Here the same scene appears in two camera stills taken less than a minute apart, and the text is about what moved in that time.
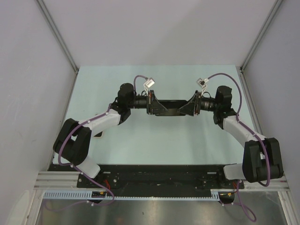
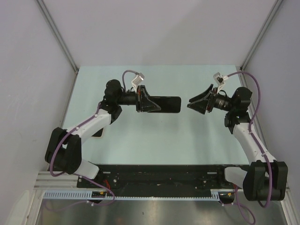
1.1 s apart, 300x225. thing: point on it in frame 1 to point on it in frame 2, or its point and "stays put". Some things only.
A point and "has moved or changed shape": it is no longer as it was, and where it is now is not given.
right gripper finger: x=188 y=108 to x=200 y=106
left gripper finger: x=158 y=109 to x=148 y=106
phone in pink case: x=99 y=135 stays put
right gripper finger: x=195 y=94 to x=202 y=95
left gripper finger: x=153 y=100 to x=146 y=93
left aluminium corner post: x=44 y=9 stays put
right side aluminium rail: x=251 y=102 stays put
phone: x=172 y=106 has moved or changed shape
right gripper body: x=197 y=104 to x=210 y=105
